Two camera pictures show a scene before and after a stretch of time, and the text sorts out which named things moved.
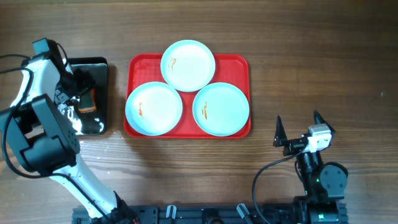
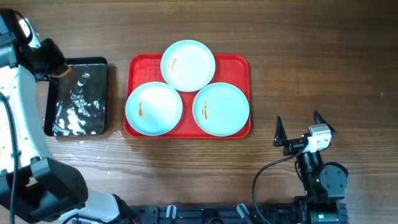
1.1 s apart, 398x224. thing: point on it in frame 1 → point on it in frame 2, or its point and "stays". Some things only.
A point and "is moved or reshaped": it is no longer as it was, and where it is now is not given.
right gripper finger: [319, 120] stays
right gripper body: [293, 146] stays
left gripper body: [76, 90] → [50, 58]
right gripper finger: [280, 135] stays
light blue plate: [153, 108] stays
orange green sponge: [88, 101] is moved or reshaped
